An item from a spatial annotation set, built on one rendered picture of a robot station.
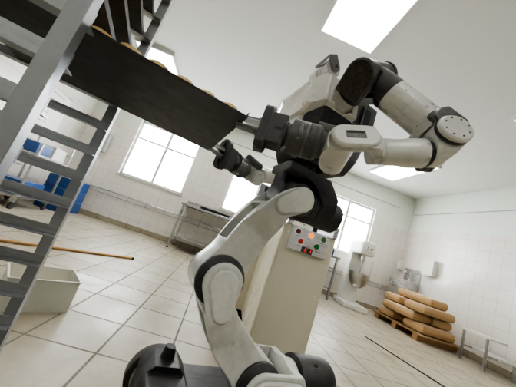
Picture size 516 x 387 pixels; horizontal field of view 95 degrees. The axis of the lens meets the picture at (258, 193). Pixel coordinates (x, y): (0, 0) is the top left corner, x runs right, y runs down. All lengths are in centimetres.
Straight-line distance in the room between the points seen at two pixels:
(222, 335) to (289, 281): 81
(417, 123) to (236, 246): 58
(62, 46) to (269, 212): 56
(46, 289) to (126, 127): 488
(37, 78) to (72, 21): 11
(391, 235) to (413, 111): 626
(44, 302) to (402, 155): 167
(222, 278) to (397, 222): 655
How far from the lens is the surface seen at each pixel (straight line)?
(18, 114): 52
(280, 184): 78
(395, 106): 76
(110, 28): 77
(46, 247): 98
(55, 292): 167
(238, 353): 83
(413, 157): 66
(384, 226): 681
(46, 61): 54
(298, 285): 151
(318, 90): 85
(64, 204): 95
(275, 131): 59
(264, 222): 72
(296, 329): 157
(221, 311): 70
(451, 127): 71
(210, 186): 548
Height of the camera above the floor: 69
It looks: 10 degrees up
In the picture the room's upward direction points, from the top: 19 degrees clockwise
